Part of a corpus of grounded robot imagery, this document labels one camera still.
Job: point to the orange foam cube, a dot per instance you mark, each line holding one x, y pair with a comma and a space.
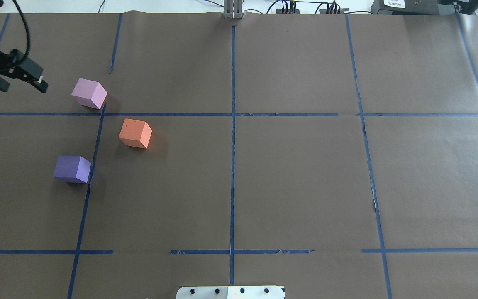
135, 133

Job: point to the light pink foam cube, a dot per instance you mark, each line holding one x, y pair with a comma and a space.
89, 93

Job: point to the dark purple foam cube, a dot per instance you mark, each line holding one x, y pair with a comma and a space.
72, 169

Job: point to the black power strip left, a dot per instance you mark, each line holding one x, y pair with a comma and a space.
287, 7

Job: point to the black power strip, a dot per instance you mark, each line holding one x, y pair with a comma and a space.
287, 7
330, 8

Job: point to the black power strip right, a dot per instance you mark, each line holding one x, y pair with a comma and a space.
330, 8

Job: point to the black computer box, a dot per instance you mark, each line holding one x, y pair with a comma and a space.
423, 7

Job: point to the aluminium frame post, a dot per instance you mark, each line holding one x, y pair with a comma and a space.
233, 9

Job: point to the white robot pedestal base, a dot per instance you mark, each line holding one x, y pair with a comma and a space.
232, 292

